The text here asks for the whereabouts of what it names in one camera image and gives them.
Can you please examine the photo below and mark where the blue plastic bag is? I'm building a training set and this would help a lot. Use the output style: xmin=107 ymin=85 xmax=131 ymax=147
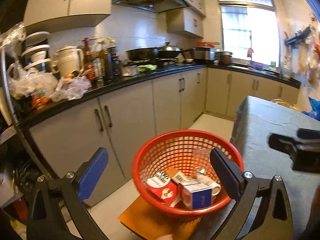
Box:
xmin=302 ymin=96 xmax=320 ymax=120

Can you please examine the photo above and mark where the black kitchen countertop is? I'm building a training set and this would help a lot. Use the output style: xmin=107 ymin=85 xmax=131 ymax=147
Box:
xmin=17 ymin=64 xmax=302 ymax=128

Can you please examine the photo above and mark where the gas stove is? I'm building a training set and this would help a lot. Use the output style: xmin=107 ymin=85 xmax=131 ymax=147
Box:
xmin=127 ymin=58 xmax=181 ymax=67

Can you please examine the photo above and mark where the brown cooking pot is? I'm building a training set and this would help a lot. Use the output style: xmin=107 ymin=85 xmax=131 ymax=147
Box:
xmin=220 ymin=52 xmax=234 ymax=65

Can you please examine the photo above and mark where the red and white carton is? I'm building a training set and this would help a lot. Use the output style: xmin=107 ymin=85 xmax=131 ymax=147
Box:
xmin=144 ymin=171 xmax=178 ymax=205

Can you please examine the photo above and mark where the wok with steel lid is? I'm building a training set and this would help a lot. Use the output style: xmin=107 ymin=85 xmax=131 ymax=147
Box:
xmin=157 ymin=42 xmax=193 ymax=59

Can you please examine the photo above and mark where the red plastic mesh basket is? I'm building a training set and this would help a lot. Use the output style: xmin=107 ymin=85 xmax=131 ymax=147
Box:
xmin=132 ymin=129 xmax=245 ymax=217

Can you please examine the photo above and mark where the rack with white dishes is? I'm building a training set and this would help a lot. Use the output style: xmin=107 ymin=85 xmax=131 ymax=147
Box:
xmin=20 ymin=31 xmax=52 ymax=71

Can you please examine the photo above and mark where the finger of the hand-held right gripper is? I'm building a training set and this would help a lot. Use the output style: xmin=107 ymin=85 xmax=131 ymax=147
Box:
xmin=268 ymin=132 xmax=320 ymax=173
xmin=297 ymin=128 xmax=320 ymax=142

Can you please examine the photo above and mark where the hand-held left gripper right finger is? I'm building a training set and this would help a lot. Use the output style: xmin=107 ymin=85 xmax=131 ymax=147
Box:
xmin=209 ymin=147 xmax=294 ymax=240

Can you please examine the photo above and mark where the orange cardboard sheet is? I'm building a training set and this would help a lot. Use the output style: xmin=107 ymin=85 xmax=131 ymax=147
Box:
xmin=117 ymin=194 xmax=201 ymax=240

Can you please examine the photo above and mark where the clear plastic container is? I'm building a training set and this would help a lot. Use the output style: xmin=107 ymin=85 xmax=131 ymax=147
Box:
xmin=192 ymin=148 xmax=218 ymax=178

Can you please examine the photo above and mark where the orange snack packet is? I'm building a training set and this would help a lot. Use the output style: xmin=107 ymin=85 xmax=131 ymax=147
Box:
xmin=31 ymin=91 xmax=52 ymax=111

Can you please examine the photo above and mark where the clear crumpled plastic bag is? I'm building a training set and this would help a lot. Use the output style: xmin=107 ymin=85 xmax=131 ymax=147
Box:
xmin=7 ymin=62 xmax=58 ymax=101

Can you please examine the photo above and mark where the steel rice cooker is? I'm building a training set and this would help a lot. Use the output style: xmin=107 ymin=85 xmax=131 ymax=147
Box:
xmin=192 ymin=47 xmax=217 ymax=61

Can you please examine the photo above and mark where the white and blue carton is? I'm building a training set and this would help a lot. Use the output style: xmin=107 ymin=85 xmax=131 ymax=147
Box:
xmin=179 ymin=180 xmax=213 ymax=210

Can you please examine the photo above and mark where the kitchen window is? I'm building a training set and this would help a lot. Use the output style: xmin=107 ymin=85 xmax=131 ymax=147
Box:
xmin=215 ymin=0 xmax=279 ymax=67

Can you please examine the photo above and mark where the white plastic bottle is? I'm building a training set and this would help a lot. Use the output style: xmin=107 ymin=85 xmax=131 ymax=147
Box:
xmin=197 ymin=172 xmax=222 ymax=196

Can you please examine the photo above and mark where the large beige upper cabinet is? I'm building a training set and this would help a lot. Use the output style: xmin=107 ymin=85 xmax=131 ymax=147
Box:
xmin=24 ymin=0 xmax=113 ymax=34

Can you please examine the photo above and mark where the green cloth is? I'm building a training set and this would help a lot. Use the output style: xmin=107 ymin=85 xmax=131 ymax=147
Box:
xmin=137 ymin=64 xmax=158 ymax=73

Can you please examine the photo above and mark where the hanging bag with brown contents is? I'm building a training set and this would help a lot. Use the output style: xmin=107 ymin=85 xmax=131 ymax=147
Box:
xmin=307 ymin=42 xmax=320 ymax=85

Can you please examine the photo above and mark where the group of condiment bottles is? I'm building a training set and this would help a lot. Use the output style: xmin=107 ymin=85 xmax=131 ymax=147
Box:
xmin=82 ymin=37 xmax=123 ymax=83

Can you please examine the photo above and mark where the dark wall shelf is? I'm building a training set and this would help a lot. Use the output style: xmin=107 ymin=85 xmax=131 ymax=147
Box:
xmin=284 ymin=27 xmax=312 ymax=48

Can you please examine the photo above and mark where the yellowish plastic bag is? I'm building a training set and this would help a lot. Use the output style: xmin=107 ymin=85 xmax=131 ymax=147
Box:
xmin=270 ymin=99 xmax=301 ymax=112

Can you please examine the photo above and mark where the black frying pan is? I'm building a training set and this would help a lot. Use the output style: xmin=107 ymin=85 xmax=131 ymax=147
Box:
xmin=126 ymin=47 xmax=160 ymax=62

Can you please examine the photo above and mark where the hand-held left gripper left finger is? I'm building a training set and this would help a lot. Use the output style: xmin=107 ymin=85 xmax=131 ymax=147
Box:
xmin=26 ymin=147 xmax=109 ymax=240

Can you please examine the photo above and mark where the small white container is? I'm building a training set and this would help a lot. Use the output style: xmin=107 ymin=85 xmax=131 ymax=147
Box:
xmin=122 ymin=65 xmax=139 ymax=77

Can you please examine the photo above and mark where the small beige upper cabinet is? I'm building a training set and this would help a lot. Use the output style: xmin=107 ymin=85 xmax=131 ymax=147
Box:
xmin=166 ymin=8 xmax=204 ymax=38

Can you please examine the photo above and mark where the white electric kettle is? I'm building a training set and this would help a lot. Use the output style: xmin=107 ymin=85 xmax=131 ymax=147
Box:
xmin=56 ymin=45 xmax=84 ymax=78

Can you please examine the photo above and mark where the tan hanging plastic bag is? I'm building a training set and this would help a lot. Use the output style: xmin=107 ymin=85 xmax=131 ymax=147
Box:
xmin=297 ymin=49 xmax=309 ymax=74

